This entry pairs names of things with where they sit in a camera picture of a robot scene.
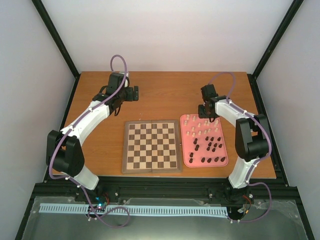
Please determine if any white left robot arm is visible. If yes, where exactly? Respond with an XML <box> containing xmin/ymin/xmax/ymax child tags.
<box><xmin>46</xmin><ymin>72</ymin><xmax>139</xmax><ymax>202</ymax></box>

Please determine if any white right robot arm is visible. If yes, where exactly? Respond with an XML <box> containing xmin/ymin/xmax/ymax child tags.
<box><xmin>124</xmin><ymin>84</ymin><xmax>272</xmax><ymax>189</ymax></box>

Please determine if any pink plastic tray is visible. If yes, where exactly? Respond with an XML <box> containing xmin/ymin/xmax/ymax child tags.
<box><xmin>179</xmin><ymin>114</ymin><xmax>229</xmax><ymax>168</ymax></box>

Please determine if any wooden chessboard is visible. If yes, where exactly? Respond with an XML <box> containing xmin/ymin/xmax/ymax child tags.
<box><xmin>122</xmin><ymin>120</ymin><xmax>183</xmax><ymax>174</ymax></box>

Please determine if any black aluminium frame rail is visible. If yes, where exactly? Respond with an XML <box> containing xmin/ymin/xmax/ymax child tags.
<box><xmin>32</xmin><ymin>174</ymin><xmax>300</xmax><ymax>201</ymax></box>

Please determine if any left black frame post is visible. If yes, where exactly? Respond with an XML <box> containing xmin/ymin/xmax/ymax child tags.
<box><xmin>31</xmin><ymin>0</ymin><xmax>82</xmax><ymax>80</ymax></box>

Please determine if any black frame post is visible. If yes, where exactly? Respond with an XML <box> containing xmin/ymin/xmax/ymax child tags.
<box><xmin>251</xmin><ymin>0</ymin><xmax>305</xmax><ymax>78</ymax></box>
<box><xmin>31</xmin><ymin>0</ymin><xmax>82</xmax><ymax>80</ymax></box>

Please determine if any right black frame post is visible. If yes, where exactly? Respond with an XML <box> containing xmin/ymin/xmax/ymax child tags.
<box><xmin>251</xmin><ymin>0</ymin><xmax>305</xmax><ymax>78</ymax></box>

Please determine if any light blue cable duct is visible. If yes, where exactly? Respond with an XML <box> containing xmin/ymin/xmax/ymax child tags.
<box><xmin>38</xmin><ymin>203</ymin><xmax>228</xmax><ymax>218</ymax></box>

